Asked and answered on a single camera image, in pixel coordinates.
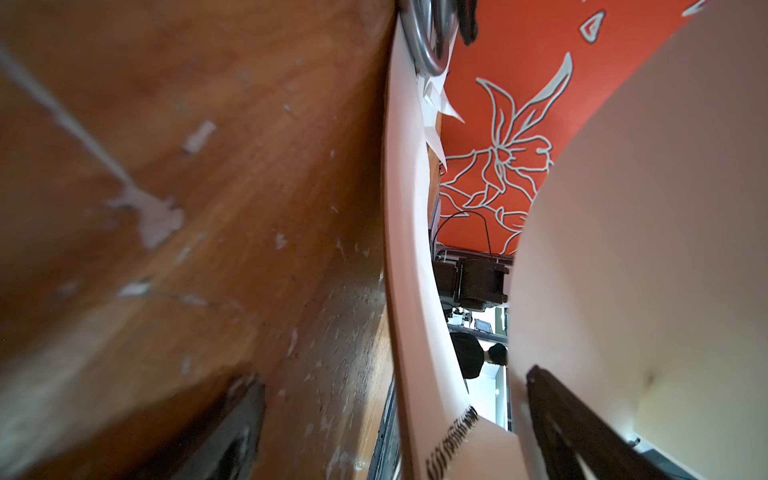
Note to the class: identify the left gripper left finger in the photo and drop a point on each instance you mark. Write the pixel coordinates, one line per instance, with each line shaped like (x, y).
(222, 443)

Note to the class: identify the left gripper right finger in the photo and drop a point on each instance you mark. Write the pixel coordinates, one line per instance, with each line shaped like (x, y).
(573, 439)

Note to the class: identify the white sticker picture notebook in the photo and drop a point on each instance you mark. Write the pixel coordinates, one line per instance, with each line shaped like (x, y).
(442, 434)

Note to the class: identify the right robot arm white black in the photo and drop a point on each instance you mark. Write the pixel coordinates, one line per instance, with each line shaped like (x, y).
(472, 285)

